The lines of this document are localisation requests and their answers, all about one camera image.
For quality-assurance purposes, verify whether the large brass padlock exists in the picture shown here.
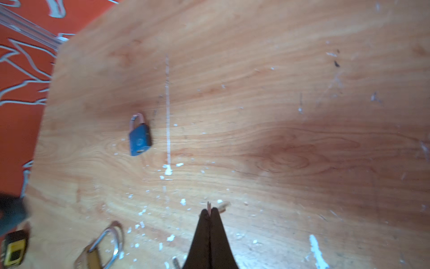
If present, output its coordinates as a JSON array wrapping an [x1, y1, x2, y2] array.
[[73, 221, 124, 269]]

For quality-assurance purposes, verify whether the yellow black tape measure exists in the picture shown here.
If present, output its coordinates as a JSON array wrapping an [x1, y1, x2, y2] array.
[[1, 230, 29, 269]]

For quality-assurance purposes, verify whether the small silver key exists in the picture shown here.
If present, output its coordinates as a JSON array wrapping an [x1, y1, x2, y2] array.
[[207, 201, 231, 216]]

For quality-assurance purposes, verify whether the small blue padlock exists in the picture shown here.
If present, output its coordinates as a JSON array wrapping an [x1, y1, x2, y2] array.
[[129, 113, 152, 156]]

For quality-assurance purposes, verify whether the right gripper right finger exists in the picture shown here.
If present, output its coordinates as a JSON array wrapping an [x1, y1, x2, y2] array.
[[209, 207, 238, 269]]

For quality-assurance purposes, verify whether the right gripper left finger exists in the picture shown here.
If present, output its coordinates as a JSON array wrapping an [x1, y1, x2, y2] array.
[[183, 209, 211, 269]]

